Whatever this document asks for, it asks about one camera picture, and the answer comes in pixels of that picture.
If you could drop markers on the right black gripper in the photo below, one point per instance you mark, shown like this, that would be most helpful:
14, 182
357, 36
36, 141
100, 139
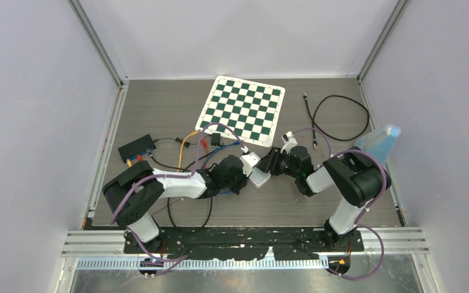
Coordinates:
269, 163

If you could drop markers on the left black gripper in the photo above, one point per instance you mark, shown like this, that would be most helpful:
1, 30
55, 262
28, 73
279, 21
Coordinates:
243, 181

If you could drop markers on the white router box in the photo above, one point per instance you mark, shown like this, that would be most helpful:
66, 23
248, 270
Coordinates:
258, 178

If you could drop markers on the black network switch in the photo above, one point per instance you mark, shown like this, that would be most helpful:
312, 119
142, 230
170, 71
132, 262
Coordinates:
137, 147

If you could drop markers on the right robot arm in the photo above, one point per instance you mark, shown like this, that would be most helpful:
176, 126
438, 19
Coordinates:
359, 178

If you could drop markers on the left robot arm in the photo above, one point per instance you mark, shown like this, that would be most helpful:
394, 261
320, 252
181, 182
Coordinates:
132, 193

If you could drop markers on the green white chessboard mat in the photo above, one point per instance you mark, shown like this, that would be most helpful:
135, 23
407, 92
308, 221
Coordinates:
247, 109

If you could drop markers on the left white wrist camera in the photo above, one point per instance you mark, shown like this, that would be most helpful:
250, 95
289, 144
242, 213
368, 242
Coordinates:
249, 161

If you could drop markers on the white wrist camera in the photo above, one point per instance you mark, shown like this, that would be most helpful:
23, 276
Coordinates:
249, 161
289, 142

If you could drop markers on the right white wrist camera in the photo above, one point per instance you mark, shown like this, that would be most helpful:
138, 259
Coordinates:
289, 142

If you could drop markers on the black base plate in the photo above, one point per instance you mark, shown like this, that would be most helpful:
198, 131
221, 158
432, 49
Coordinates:
243, 243

